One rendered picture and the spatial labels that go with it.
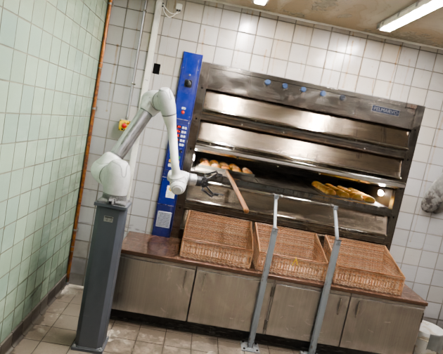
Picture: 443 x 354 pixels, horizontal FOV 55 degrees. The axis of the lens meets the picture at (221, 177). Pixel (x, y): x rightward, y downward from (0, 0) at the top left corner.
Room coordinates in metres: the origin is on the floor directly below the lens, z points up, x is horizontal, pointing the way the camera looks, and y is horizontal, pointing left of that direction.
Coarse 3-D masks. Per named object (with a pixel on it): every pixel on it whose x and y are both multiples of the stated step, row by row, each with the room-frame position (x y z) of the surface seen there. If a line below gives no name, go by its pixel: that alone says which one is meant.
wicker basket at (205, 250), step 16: (192, 224) 3.59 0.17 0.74; (208, 224) 3.61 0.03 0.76; (224, 224) 3.62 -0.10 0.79; (240, 224) 3.63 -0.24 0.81; (192, 240) 3.17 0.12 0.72; (208, 240) 3.57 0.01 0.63; (224, 240) 3.59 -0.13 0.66; (240, 240) 3.60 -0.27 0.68; (192, 256) 3.17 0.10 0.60; (208, 256) 3.17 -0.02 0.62; (224, 256) 3.35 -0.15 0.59; (240, 256) 3.44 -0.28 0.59
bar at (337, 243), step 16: (256, 192) 3.31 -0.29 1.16; (336, 208) 3.34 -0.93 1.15; (336, 224) 3.24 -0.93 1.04; (272, 240) 3.09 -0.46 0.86; (336, 240) 3.12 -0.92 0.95; (336, 256) 3.12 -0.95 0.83; (256, 304) 3.11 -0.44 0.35; (320, 304) 3.14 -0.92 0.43; (256, 320) 3.09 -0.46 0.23; (320, 320) 3.12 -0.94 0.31; (256, 352) 3.04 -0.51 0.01; (304, 352) 3.19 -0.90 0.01
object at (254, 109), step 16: (208, 96) 3.67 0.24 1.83; (224, 96) 3.69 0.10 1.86; (240, 96) 3.70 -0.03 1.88; (224, 112) 3.61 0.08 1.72; (240, 112) 3.65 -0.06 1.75; (256, 112) 3.67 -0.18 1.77; (272, 112) 3.69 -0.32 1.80; (288, 112) 3.71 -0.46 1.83; (304, 112) 3.72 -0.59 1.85; (320, 112) 3.74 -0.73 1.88; (304, 128) 3.66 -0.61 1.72; (320, 128) 3.69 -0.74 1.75; (336, 128) 3.71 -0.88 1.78; (352, 128) 3.73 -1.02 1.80; (368, 128) 3.75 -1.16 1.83; (384, 128) 3.77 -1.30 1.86; (400, 128) 3.78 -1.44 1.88; (384, 144) 3.69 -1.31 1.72; (400, 144) 3.73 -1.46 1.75
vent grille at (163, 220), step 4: (160, 212) 3.61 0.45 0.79; (164, 212) 3.61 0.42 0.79; (168, 212) 3.61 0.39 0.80; (160, 216) 3.61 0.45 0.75; (164, 216) 3.61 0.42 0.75; (168, 216) 3.61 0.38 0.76; (156, 220) 3.61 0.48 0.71; (160, 220) 3.61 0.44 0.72; (164, 220) 3.61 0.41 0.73; (168, 220) 3.61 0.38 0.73; (156, 224) 3.61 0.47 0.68; (160, 224) 3.61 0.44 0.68; (164, 224) 3.61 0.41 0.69; (168, 224) 3.61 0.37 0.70
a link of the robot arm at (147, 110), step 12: (144, 96) 3.04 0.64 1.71; (144, 108) 2.99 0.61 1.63; (132, 120) 2.98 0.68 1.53; (144, 120) 2.98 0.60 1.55; (132, 132) 2.94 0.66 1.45; (120, 144) 2.90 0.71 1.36; (132, 144) 2.95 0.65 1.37; (108, 156) 2.85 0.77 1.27; (120, 156) 2.89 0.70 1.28; (96, 168) 2.82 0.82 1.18; (96, 180) 2.82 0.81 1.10
